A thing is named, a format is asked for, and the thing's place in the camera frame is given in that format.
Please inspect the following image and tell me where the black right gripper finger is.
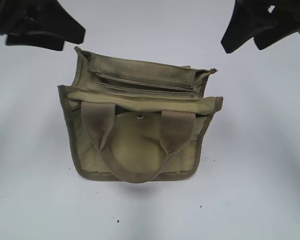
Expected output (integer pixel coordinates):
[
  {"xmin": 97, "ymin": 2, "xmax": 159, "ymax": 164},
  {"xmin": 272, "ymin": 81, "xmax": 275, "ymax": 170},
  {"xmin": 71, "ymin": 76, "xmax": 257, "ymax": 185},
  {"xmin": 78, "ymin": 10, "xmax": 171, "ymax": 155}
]
[
  {"xmin": 221, "ymin": 0, "xmax": 300, "ymax": 54},
  {"xmin": 254, "ymin": 21, "xmax": 300, "ymax": 50}
]

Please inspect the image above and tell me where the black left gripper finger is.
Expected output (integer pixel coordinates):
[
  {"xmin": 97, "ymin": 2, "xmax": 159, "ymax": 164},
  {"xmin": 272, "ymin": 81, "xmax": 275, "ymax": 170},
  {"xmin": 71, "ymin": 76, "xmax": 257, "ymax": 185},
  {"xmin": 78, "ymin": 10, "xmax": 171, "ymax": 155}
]
[
  {"xmin": 5, "ymin": 33, "xmax": 65, "ymax": 52},
  {"xmin": 0, "ymin": 0, "xmax": 86, "ymax": 44}
]

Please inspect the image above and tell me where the yellow-olive canvas tote bag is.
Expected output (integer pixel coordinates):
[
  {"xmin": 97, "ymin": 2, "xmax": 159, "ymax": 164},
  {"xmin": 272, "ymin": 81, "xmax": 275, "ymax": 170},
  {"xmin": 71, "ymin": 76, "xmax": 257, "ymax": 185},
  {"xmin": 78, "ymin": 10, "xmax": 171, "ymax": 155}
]
[{"xmin": 58, "ymin": 47, "xmax": 223, "ymax": 184}]

